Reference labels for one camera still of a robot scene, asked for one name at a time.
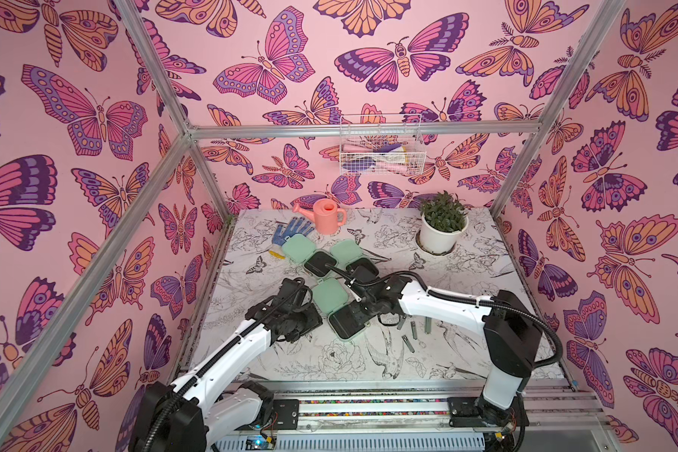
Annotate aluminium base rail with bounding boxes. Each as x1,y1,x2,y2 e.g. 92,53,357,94
140,379,623,452

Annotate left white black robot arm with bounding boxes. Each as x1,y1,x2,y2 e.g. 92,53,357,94
126,277,322,451

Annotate white wire wall basket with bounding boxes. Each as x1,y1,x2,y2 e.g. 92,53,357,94
337,113,427,177

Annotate potted green plant white pot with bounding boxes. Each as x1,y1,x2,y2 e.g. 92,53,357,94
418,191,468,255

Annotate back left green case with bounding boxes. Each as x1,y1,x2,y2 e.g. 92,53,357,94
282,235,338,278

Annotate pink watering can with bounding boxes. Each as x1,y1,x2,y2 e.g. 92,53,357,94
292,199,348,235

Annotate green clipper case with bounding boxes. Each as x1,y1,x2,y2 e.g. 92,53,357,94
312,279,370,342

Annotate blue garden glove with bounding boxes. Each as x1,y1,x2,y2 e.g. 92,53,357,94
269,217,315,259

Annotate back right green case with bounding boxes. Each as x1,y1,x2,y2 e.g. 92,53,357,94
330,239,380,276

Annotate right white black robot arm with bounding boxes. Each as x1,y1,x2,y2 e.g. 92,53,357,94
329,267,563,429

